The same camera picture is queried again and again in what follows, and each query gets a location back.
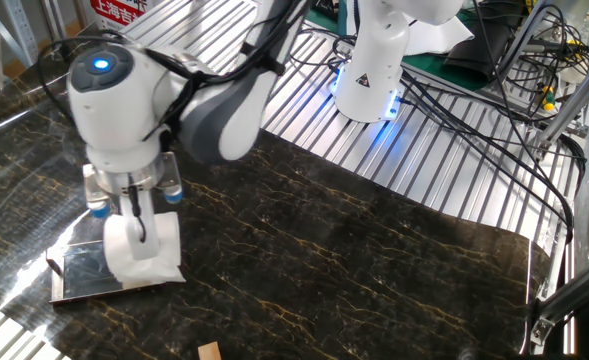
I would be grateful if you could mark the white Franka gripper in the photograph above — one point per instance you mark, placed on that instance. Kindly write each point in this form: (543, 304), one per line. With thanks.
(151, 235)

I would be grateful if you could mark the white paper roll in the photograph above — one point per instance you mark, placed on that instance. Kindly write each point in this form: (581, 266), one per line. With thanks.
(166, 250)

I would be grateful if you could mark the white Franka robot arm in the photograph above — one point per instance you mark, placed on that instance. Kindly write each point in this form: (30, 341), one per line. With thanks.
(114, 115)

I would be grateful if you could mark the small wooden cube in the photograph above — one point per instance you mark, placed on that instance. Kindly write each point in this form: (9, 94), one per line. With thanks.
(209, 351)

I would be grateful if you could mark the black marble pattern mat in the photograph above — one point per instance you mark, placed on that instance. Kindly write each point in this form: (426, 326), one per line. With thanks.
(324, 260)

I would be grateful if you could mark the white box red lettering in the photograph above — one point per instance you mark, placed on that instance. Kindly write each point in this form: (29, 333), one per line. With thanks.
(116, 12)

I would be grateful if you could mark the green table mat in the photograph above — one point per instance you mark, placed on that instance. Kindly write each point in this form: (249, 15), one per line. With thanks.
(439, 72)

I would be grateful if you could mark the black bag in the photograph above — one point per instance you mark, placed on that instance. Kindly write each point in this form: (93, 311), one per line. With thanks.
(484, 45)

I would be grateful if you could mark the yellow green screwdriver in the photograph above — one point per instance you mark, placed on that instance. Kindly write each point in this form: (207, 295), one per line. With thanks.
(549, 97)

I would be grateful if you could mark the grey wrist bracket blue ends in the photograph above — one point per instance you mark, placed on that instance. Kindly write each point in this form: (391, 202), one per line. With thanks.
(166, 175)

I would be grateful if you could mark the slanted aluminium frame profile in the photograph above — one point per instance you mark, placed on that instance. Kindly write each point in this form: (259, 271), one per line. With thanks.
(571, 102)

